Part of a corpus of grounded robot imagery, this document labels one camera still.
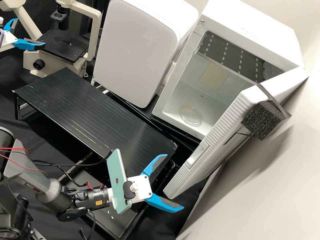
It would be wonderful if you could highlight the cream microscope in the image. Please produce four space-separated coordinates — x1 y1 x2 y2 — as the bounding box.
0 0 103 78

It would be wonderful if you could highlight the incubator door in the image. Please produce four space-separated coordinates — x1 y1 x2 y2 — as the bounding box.
162 67 310 200

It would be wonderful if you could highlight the petri dish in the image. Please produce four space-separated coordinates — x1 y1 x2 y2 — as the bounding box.
179 104 202 126

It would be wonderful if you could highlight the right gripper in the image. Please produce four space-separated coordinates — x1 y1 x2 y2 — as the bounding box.
131 154 185 213

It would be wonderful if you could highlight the white box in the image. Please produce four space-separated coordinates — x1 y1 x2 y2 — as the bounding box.
92 0 200 109

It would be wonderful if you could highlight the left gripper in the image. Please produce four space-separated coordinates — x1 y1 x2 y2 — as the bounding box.
0 18 46 52

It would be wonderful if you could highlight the black tray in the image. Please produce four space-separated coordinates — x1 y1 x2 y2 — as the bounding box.
59 150 181 239

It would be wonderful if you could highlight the black cable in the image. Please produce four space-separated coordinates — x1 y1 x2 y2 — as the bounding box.
31 159 112 187

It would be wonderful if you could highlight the white incubator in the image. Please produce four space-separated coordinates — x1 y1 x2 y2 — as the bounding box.
151 0 302 138

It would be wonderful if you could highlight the right wrist camera phone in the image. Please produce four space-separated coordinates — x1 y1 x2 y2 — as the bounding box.
106 148 140 216

